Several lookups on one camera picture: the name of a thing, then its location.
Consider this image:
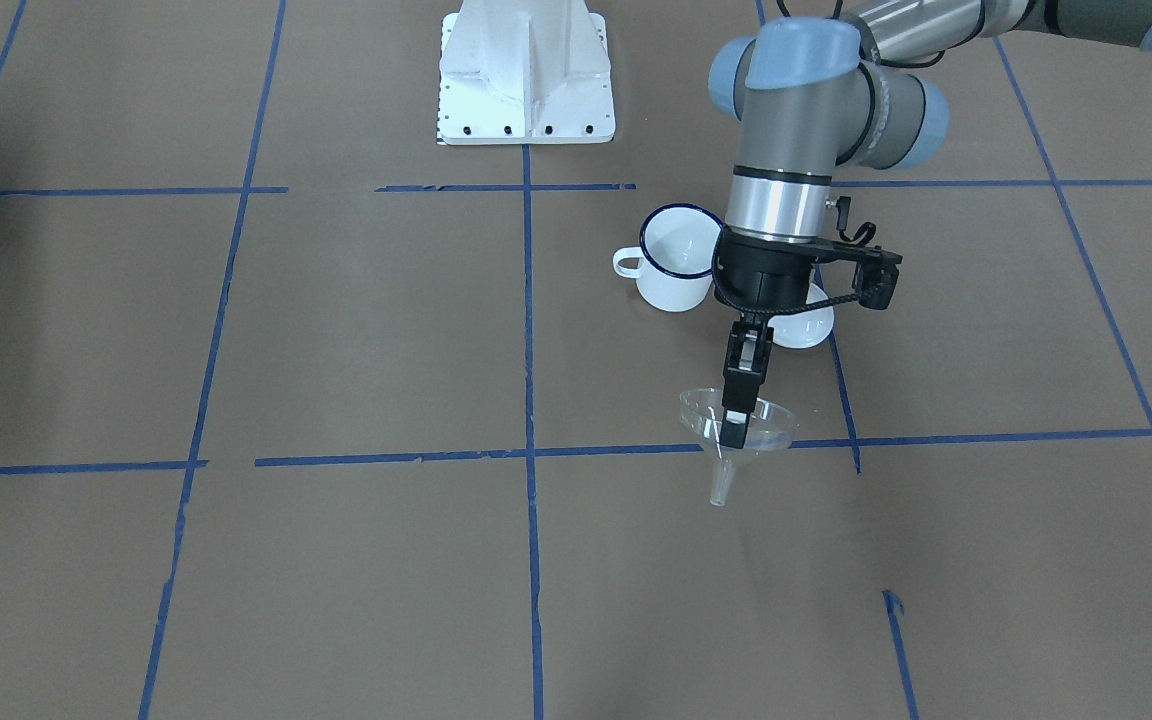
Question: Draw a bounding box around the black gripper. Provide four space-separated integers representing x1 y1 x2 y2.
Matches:
712 225 818 448

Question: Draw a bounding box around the clear plastic funnel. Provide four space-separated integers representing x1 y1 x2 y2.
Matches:
679 388 799 507

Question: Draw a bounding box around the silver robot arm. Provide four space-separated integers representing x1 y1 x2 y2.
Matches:
708 1 1152 448

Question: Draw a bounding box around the white ceramic lid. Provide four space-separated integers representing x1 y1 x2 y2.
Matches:
768 306 835 350

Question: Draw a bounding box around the white enamel mug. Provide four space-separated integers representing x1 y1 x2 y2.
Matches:
612 202 722 313

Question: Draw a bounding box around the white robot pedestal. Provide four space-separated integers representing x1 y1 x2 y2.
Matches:
435 1 617 146

